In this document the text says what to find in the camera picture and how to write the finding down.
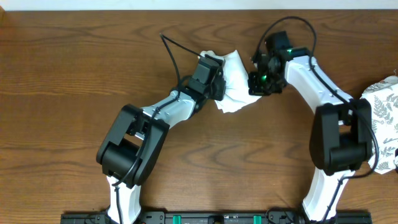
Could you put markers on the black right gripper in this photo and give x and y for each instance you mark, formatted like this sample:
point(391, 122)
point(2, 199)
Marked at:
point(254, 88)

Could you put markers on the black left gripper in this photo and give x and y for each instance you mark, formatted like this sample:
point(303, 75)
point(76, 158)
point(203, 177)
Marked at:
point(219, 85)

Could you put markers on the white printed t-shirt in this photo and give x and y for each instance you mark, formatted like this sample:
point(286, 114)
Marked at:
point(237, 91)

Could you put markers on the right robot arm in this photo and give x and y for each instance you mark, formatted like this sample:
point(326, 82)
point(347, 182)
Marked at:
point(340, 139)

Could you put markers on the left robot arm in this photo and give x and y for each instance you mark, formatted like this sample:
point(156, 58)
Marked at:
point(133, 143)

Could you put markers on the fern print fabric container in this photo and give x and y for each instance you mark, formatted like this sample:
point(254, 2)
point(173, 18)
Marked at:
point(383, 99)

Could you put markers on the black mounting rail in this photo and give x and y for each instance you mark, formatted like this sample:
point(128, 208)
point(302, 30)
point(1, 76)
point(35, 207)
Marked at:
point(270, 217)

